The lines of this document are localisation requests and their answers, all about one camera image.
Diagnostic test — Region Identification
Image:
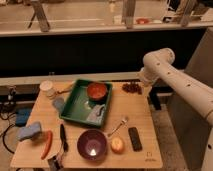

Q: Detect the dark red grape bunch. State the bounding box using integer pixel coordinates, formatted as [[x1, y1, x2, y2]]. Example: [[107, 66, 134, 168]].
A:
[[122, 82, 142, 94]]

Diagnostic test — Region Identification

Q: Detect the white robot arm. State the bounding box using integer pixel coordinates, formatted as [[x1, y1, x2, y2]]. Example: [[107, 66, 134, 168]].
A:
[[138, 48, 213, 171]]

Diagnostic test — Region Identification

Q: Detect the white plastic cup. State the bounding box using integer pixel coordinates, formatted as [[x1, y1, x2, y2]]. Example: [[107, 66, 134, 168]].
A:
[[39, 80, 55, 97]]

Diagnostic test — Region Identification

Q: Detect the orange red bowl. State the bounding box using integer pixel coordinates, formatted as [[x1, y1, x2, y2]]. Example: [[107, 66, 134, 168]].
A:
[[87, 82, 107, 101]]

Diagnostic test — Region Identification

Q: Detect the green plastic tray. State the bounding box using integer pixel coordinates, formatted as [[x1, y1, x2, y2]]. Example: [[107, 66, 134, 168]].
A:
[[59, 79, 112, 127]]

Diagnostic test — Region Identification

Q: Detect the blue grey cloth in tray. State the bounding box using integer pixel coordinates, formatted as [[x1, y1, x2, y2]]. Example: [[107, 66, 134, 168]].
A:
[[87, 104, 105, 123]]

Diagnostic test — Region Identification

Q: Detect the silver fork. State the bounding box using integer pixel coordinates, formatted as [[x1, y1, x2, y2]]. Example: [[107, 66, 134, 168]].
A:
[[107, 116, 129, 137]]

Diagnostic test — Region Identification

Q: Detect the wooden spoon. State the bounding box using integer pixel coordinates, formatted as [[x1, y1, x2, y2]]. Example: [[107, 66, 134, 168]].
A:
[[57, 82, 74, 94]]

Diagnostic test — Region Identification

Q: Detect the grey blue small cloth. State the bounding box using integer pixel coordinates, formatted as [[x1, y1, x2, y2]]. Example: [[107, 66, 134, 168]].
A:
[[52, 97, 65, 112]]

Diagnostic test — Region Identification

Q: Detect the purple bowl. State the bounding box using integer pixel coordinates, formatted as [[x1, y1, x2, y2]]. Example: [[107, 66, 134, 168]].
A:
[[77, 129, 107, 161]]

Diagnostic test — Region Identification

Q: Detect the black remote control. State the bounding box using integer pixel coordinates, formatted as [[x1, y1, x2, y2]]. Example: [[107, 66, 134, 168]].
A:
[[128, 127, 142, 151]]

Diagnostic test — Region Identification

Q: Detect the blue box off table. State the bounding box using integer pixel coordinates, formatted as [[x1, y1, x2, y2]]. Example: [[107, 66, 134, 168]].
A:
[[15, 108, 32, 127]]

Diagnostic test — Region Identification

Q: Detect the blue sponge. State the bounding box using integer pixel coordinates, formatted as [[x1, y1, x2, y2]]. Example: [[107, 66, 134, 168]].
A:
[[17, 122, 42, 141]]

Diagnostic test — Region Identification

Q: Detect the small dark gadget table edge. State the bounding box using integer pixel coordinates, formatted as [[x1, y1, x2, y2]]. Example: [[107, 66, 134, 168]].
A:
[[47, 156, 63, 171]]

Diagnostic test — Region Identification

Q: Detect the black handled knife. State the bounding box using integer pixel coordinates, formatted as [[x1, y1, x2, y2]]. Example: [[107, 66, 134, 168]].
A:
[[60, 124, 69, 152]]

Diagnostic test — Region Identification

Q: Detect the black cable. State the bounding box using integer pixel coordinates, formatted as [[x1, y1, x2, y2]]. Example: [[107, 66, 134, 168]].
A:
[[0, 109, 19, 155]]

